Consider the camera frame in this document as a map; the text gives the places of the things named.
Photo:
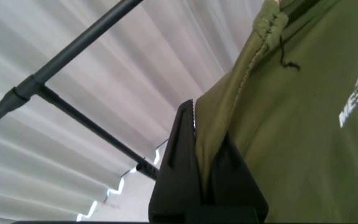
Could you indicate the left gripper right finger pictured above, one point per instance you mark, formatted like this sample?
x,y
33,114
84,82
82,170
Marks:
x,y
235,193

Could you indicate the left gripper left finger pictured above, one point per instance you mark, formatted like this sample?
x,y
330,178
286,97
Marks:
x,y
179,174

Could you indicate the green printed shirt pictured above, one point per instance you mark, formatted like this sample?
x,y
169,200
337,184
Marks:
x,y
291,140

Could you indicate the black clothes rack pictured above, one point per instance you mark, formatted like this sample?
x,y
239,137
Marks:
x,y
82,37

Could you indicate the white curtain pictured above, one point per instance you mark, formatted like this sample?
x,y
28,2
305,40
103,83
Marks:
x,y
104,93

